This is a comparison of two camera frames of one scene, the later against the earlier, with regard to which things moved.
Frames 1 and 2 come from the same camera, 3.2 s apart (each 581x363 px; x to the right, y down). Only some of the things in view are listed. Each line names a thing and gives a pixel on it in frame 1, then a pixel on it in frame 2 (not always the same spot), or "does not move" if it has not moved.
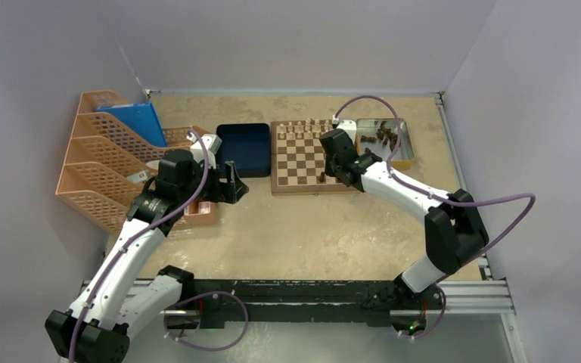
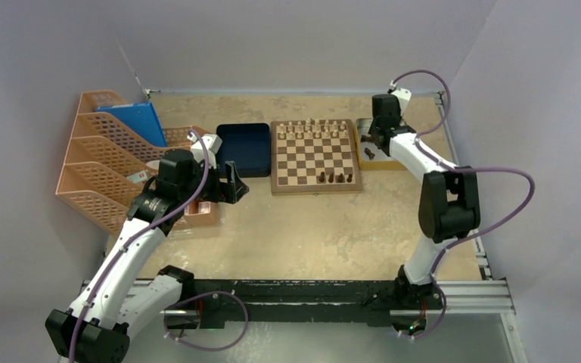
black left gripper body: (215, 190) does not move
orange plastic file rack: (102, 154) does not move
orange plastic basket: (200, 213) does not move
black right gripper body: (331, 169) → (373, 128)
